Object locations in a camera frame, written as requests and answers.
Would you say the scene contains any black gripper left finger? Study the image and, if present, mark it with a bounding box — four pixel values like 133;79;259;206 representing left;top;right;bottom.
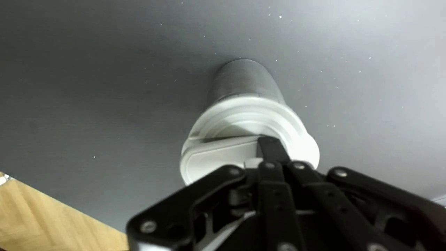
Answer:
125;134;280;251

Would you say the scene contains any grey metal flask body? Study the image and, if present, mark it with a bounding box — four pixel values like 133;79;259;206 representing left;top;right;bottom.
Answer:
210;57;287;107

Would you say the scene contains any white flask lid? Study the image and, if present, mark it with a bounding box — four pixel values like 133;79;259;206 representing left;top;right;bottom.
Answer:
178;93;322;187

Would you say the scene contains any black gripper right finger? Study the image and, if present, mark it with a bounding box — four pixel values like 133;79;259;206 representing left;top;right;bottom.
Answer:
271;135;446;251

